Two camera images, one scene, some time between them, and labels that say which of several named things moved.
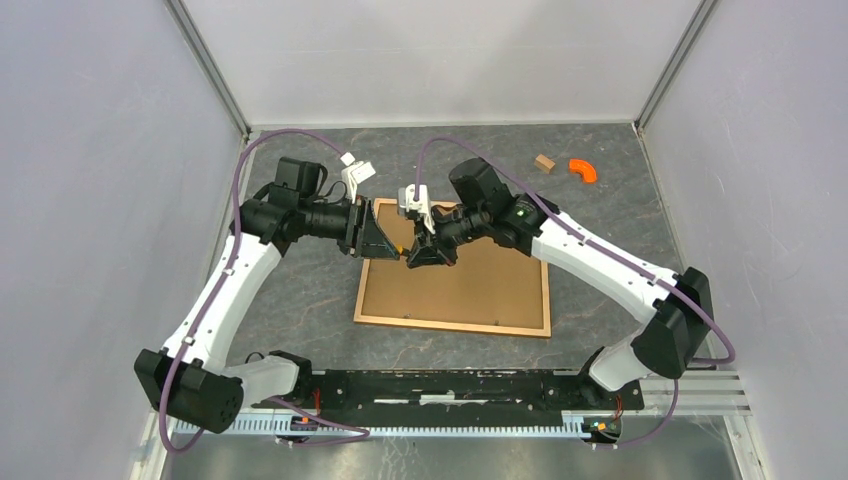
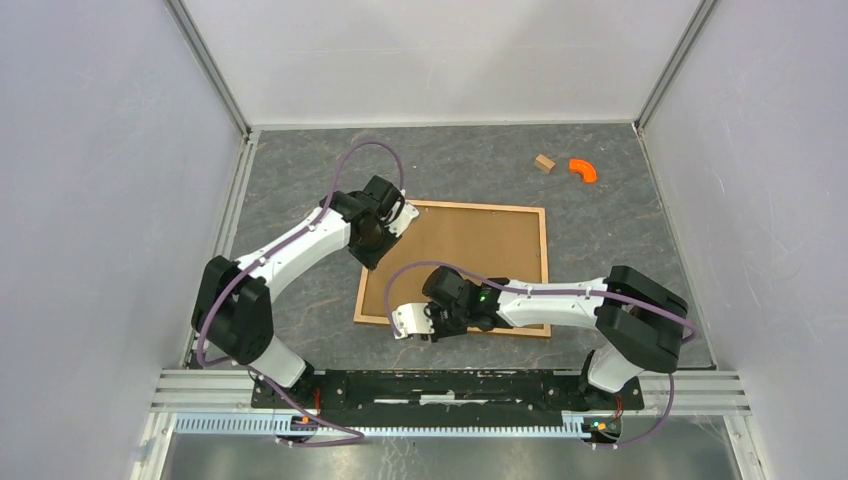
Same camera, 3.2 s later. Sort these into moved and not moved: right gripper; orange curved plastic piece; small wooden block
Moved: right gripper
Not moved: small wooden block; orange curved plastic piece
